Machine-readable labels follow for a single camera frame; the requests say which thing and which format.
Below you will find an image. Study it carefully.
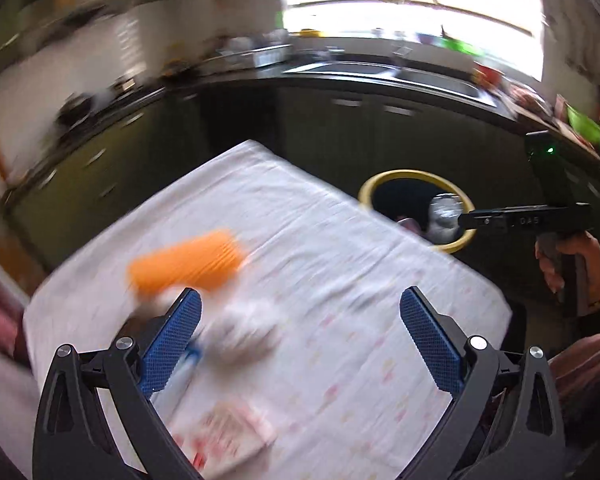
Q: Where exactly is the black wok with lid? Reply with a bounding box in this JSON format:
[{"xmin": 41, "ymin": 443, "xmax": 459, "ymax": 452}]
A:
[{"xmin": 55, "ymin": 92, "xmax": 98, "ymax": 128}]

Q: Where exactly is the white dish rack with dishes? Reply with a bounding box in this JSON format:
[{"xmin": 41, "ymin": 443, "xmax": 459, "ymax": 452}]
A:
[{"xmin": 217, "ymin": 42, "xmax": 293, "ymax": 68}]

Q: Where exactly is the steel double sink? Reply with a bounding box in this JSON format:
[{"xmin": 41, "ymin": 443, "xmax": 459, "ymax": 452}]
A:
[{"xmin": 284, "ymin": 60, "xmax": 498, "ymax": 107}]

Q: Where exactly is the blue and white tube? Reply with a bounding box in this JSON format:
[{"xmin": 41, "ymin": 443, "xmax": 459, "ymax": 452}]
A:
[{"xmin": 150, "ymin": 337, "xmax": 205, "ymax": 411}]

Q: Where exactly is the person's right hand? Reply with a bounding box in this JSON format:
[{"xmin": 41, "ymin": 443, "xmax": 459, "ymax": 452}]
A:
[{"xmin": 534, "ymin": 231, "xmax": 600, "ymax": 311}]

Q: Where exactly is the clear plastic wrapper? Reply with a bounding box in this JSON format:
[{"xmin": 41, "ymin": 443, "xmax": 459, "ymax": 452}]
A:
[{"xmin": 200, "ymin": 295, "xmax": 285, "ymax": 366}]

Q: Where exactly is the steel range hood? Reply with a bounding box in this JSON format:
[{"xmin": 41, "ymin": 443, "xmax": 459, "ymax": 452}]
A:
[{"xmin": 0, "ymin": 0, "xmax": 173, "ymax": 56}]

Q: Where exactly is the person's pink clothing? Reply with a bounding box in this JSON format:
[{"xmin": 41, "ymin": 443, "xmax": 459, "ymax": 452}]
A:
[{"xmin": 548, "ymin": 329, "xmax": 600, "ymax": 411}]

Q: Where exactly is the clear plastic piece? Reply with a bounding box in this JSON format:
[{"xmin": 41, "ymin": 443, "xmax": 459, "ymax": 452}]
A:
[{"xmin": 426, "ymin": 192, "xmax": 473, "ymax": 243}]

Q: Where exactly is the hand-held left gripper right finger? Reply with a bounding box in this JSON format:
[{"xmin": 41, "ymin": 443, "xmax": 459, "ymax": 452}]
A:
[{"xmin": 397, "ymin": 286, "xmax": 565, "ymax": 480}]

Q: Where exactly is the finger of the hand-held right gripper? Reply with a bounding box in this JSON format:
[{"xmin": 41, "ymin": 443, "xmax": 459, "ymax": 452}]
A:
[{"xmin": 457, "ymin": 206, "xmax": 510, "ymax": 235}]

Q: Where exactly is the green plastic container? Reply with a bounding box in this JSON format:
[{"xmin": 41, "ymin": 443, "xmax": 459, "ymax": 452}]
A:
[{"xmin": 564, "ymin": 104, "xmax": 600, "ymax": 147}]

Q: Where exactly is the red white small carton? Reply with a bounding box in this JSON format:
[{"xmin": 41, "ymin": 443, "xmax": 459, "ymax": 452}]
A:
[{"xmin": 172, "ymin": 400, "xmax": 275, "ymax": 471}]

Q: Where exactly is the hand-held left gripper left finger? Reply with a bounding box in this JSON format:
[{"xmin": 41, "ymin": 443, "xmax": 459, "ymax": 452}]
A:
[{"xmin": 32, "ymin": 287, "xmax": 203, "ymax": 480}]

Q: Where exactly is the black bin yellow rim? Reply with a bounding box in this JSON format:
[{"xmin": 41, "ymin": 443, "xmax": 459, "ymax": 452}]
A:
[{"xmin": 357, "ymin": 169, "xmax": 476, "ymax": 255}]

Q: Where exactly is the green plastic item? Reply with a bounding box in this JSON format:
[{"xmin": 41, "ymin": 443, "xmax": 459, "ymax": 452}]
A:
[{"xmin": 437, "ymin": 35, "xmax": 478, "ymax": 55}]

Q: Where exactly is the orange ridged packet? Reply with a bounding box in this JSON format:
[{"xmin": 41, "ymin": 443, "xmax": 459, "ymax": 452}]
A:
[{"xmin": 127, "ymin": 228, "xmax": 248, "ymax": 295}]

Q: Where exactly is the white dotted tablecloth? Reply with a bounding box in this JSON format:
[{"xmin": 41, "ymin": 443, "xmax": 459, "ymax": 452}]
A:
[{"xmin": 22, "ymin": 139, "xmax": 513, "ymax": 480}]

